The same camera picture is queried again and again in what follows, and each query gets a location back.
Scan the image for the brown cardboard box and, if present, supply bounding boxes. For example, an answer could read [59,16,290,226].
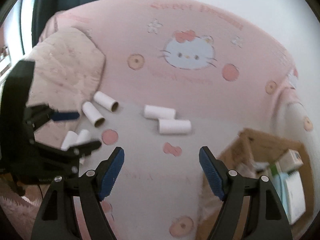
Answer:
[195,128,319,239]

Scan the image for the cream floral pillow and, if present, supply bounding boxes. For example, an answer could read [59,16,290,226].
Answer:
[26,27,106,151]

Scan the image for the pink cartoon bed sheet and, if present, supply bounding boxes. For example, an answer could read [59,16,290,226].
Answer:
[0,0,315,240]

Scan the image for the white spiral notebook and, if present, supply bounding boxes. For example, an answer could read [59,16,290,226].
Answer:
[284,171,306,225]

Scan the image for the white paper roll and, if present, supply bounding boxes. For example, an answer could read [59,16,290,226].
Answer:
[60,131,78,151]
[143,105,176,120]
[93,91,119,112]
[75,129,92,146]
[158,119,192,134]
[82,101,105,127]

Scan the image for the white green carton box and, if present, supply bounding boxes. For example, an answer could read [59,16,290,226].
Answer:
[278,149,303,173]

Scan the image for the light blue book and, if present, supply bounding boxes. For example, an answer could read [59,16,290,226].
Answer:
[271,173,289,215]

